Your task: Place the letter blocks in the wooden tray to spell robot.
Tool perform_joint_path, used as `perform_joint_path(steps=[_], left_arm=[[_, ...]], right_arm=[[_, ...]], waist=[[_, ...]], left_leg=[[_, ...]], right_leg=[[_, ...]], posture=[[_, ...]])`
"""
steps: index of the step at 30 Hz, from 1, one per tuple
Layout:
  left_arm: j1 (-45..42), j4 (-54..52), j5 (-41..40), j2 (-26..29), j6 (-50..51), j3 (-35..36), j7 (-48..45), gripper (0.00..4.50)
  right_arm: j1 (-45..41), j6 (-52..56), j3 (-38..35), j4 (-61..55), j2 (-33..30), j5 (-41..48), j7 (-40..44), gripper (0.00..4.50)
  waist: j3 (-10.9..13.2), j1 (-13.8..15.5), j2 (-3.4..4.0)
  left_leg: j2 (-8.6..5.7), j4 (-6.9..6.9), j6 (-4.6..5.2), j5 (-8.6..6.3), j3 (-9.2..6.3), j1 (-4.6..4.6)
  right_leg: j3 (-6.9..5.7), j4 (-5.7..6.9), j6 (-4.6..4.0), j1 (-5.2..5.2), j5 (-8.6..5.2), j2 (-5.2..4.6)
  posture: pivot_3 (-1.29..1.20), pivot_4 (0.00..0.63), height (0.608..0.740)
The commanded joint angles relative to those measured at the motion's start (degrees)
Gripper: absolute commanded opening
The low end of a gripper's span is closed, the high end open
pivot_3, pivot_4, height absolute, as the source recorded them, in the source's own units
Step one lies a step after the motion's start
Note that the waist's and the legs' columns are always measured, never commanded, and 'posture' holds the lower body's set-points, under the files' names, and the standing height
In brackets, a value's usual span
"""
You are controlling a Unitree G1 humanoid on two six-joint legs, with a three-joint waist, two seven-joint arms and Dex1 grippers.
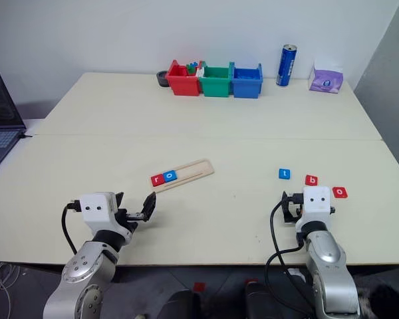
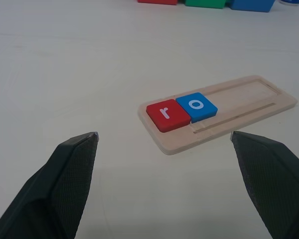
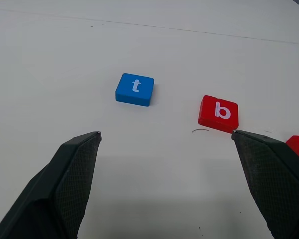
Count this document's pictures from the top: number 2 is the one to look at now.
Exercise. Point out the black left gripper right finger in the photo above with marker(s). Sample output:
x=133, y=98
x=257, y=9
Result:
x=271, y=179

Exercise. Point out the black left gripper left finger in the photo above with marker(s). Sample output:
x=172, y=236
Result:
x=64, y=184

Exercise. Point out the wooden board with coloured blocks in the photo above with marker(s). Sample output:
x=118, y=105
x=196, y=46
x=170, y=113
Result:
x=241, y=99

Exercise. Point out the blue letter o tile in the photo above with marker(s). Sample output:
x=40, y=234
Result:
x=205, y=113

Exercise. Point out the red letter r tile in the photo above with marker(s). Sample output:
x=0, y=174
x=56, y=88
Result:
x=175, y=119

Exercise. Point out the blue plastic bin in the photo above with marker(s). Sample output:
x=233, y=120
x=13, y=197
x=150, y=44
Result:
x=251, y=4

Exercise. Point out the green plastic bin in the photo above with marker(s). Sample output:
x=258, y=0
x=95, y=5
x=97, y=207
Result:
x=205, y=3

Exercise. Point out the red plastic bin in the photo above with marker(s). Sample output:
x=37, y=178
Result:
x=157, y=1

